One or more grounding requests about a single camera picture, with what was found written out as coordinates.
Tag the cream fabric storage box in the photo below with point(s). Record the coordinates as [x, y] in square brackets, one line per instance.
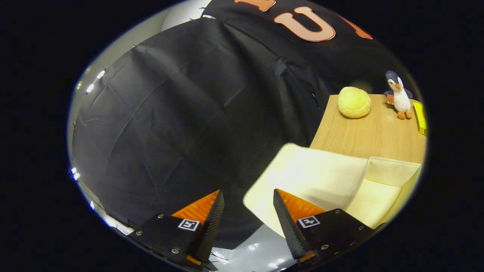
[321, 173]

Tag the blue white penguin plush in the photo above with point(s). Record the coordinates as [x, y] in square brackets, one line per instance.
[400, 98]

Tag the yellow bun plush toy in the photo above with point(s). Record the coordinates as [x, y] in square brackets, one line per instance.
[354, 102]

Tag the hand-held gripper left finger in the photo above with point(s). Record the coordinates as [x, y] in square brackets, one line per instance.
[211, 230]

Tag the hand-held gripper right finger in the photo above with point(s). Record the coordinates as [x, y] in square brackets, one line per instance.
[289, 230]

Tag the yellow book with red circle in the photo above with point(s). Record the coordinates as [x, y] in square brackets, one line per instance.
[420, 119]

